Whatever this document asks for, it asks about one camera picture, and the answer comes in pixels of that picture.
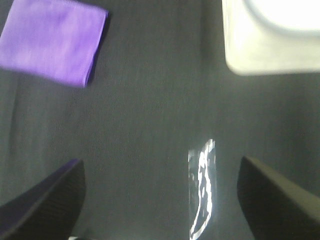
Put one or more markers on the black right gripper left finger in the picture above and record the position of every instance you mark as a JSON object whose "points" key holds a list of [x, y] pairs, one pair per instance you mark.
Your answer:
{"points": [[50, 209]]}

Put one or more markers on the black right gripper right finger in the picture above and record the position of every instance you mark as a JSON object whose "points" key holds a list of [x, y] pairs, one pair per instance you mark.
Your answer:
{"points": [[274, 207]]}

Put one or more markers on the purple microfibre towel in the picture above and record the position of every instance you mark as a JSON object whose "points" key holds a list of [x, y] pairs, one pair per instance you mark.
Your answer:
{"points": [[54, 39]]}

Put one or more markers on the black table cloth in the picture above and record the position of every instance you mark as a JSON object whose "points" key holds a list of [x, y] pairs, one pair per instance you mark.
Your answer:
{"points": [[159, 87]]}

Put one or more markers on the white plastic bin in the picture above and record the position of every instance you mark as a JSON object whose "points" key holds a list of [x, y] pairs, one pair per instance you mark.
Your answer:
{"points": [[270, 37]]}

